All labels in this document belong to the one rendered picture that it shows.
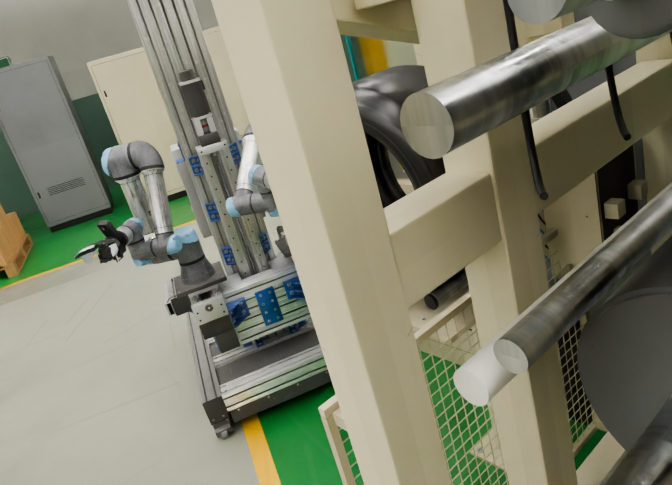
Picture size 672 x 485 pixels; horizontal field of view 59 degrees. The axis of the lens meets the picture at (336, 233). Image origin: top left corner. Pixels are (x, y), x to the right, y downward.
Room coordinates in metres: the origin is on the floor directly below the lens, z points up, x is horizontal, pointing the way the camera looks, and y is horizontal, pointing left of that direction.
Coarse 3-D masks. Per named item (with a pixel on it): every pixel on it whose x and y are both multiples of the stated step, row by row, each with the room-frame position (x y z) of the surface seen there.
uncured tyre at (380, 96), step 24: (384, 72) 1.52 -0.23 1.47; (408, 72) 1.48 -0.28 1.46; (360, 96) 1.42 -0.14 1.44; (384, 96) 1.37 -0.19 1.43; (408, 96) 1.36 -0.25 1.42; (384, 120) 1.34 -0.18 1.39; (384, 144) 1.34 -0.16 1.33; (408, 144) 1.29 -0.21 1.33; (384, 168) 1.77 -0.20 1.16; (408, 168) 1.29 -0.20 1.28; (432, 168) 1.26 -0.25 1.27; (384, 192) 1.78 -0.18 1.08
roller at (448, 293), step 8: (464, 272) 1.41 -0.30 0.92; (448, 280) 1.39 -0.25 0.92; (456, 280) 1.38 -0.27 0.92; (464, 280) 1.39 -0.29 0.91; (440, 288) 1.36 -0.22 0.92; (448, 288) 1.36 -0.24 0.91; (456, 288) 1.37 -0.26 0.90; (424, 296) 1.36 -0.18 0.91; (432, 296) 1.33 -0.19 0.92; (440, 296) 1.34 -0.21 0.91; (448, 296) 1.35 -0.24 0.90; (432, 304) 1.33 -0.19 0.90; (440, 304) 1.33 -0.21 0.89
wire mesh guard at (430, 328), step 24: (552, 264) 1.34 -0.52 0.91; (456, 312) 1.11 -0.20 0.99; (576, 336) 1.38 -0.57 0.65; (432, 360) 1.07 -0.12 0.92; (456, 360) 1.10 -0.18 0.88; (576, 384) 1.36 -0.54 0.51; (336, 408) 0.90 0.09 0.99; (336, 432) 0.90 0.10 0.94; (336, 456) 0.89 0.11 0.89; (456, 456) 1.07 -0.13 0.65; (480, 480) 1.10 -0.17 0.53
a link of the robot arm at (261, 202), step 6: (258, 192) 2.09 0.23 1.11; (270, 192) 2.03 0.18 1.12; (252, 198) 2.07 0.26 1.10; (258, 198) 2.06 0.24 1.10; (264, 198) 2.04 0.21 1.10; (270, 198) 2.03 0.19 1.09; (252, 204) 2.06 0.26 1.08; (258, 204) 2.05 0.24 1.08; (264, 204) 2.05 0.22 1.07; (270, 204) 2.04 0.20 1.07; (258, 210) 2.06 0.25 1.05; (264, 210) 2.06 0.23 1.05; (270, 210) 2.05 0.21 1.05; (276, 210) 2.04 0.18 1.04; (276, 216) 2.05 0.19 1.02
